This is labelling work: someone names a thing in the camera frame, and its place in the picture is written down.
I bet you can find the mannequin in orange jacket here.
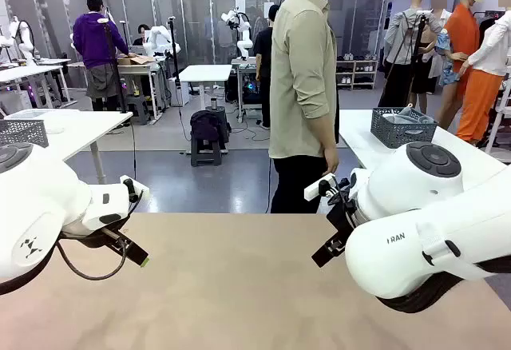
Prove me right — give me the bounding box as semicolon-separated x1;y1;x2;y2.
443;0;482;97

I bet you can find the grey cloth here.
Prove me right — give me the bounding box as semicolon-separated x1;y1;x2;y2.
381;105;435;125

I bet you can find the open cardboard box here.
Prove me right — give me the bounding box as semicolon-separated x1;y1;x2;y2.
117;54;156;66

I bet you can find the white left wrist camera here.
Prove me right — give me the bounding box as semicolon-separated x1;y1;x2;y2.
119;174;151;204

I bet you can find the white robot cart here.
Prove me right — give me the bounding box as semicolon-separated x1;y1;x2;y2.
230;57;267;123

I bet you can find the mannequin in orange trousers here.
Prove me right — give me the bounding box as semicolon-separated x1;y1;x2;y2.
456;0;511;145

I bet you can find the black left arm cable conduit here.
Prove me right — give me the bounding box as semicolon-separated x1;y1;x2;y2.
0;245;61;296

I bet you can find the wooden shoe shelf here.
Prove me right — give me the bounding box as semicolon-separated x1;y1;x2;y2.
335;58;378;90

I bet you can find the person's right hand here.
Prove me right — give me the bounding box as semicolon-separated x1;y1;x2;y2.
321;145;341;176

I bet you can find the mannequin in grey jacket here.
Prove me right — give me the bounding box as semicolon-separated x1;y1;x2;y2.
382;0;445;108

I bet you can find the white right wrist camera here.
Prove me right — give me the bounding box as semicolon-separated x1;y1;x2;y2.
303;173;335;202

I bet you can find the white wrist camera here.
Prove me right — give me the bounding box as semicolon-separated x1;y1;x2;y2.
303;173;335;202
119;174;151;204

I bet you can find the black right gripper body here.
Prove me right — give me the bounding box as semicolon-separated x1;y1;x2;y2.
325;200;359;248

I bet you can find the thin black cable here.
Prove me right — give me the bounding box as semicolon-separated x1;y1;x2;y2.
55;240;129;281

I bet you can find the white framed workbench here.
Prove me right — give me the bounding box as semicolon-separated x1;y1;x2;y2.
117;61;165;121

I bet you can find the grey perforated basket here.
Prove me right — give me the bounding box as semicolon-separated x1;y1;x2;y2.
0;119;50;149

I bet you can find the person in beige shirt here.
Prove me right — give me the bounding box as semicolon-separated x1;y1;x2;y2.
267;0;341;214

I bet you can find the person in purple hoodie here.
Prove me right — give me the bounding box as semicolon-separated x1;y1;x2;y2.
72;0;129;112

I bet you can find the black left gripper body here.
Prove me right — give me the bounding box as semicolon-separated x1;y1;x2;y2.
59;213;135;253

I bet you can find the person in black shirt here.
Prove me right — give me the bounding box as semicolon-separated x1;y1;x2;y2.
254;4;280;130

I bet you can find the white table with square legs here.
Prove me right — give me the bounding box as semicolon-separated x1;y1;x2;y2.
339;109;511;185

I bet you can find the seated person with black hair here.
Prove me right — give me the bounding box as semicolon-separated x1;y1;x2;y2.
133;24;152;46

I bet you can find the black tripod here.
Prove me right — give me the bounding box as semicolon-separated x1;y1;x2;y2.
378;9;434;108

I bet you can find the black camera pole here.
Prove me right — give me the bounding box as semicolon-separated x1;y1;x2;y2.
167;16;181;107
97;17;128;114

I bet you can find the grey plastic basket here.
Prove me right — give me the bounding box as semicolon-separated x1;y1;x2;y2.
370;106;438;149

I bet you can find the person's right forearm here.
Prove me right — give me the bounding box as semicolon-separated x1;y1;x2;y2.
319;116;339;150

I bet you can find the mannequin in blue dress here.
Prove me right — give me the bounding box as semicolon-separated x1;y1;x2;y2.
429;0;466;129

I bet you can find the grey step stool under backpack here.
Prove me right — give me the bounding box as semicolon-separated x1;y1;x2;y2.
190;128;229;167

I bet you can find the long white workbench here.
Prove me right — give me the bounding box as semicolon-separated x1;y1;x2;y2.
0;58;79;109

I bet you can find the white height-adjustable desk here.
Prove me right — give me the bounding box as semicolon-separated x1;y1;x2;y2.
178;64;233;112

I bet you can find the black purple backpack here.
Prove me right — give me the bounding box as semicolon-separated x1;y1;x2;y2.
189;109;232;144

